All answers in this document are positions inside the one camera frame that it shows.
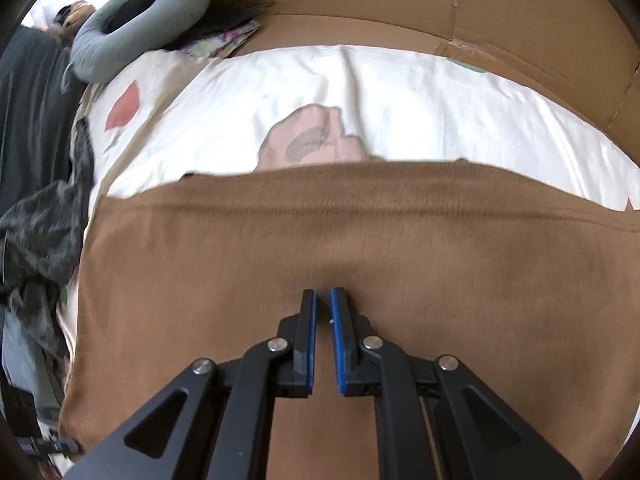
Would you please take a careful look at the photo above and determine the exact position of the grey camouflage jacket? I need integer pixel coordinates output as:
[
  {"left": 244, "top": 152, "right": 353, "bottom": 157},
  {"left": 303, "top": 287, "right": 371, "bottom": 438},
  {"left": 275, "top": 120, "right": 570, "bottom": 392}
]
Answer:
[{"left": 1, "top": 118, "right": 94, "bottom": 360}]

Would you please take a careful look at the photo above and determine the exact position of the dark green pillow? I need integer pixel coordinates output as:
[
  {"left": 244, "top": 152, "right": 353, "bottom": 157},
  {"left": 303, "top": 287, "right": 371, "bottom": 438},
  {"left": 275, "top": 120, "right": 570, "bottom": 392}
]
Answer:
[{"left": 0, "top": 26, "right": 86, "bottom": 211}]

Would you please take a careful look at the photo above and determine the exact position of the cream bear print bedsheet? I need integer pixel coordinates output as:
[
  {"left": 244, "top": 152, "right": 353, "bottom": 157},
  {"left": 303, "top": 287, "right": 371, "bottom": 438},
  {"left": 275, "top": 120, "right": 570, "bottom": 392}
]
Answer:
[{"left": 54, "top": 44, "right": 640, "bottom": 361}]

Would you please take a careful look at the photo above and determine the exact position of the brown graphic t-shirt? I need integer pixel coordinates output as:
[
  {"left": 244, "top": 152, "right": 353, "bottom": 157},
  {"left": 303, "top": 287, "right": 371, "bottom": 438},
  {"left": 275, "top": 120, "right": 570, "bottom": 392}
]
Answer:
[{"left": 60, "top": 162, "right": 639, "bottom": 479}]

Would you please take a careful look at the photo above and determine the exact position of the small teddy bear toy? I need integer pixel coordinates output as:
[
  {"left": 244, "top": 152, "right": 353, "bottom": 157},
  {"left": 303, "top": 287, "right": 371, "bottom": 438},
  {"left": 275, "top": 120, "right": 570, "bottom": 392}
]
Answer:
[{"left": 53, "top": 0, "right": 96, "bottom": 36}]

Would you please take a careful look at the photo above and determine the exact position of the grey neck pillow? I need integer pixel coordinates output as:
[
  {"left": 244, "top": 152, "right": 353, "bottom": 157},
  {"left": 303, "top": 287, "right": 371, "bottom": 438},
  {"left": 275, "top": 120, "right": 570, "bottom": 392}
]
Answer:
[{"left": 70, "top": 0, "right": 212, "bottom": 84}]

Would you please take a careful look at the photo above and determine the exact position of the brown cardboard sheet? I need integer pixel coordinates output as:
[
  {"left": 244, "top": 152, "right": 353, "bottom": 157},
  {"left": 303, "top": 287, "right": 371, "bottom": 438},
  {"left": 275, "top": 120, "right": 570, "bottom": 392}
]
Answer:
[{"left": 228, "top": 0, "right": 639, "bottom": 157}]

